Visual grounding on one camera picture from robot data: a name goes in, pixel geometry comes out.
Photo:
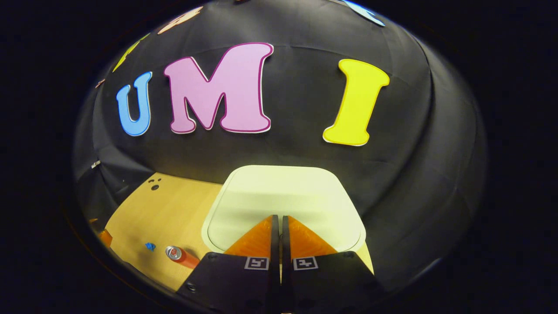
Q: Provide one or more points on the pale green desktop garbage bin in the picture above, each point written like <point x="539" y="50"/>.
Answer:
<point x="283" y="192"/>

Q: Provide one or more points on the red pop can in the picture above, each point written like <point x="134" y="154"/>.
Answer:
<point x="185" y="258"/>

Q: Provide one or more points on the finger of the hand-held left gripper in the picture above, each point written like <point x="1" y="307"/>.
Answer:
<point x="106" y="238"/>

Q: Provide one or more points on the black backdrop cloth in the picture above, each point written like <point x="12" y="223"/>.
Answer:
<point x="305" y="87"/>

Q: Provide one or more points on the blue paper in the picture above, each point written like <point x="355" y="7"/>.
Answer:
<point x="150" y="247"/>

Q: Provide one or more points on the white cloth clip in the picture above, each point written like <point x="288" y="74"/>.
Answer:
<point x="96" y="164"/>

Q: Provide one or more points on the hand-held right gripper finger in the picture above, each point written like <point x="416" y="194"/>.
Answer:
<point x="285" y="279"/>
<point x="274" y="279"/>

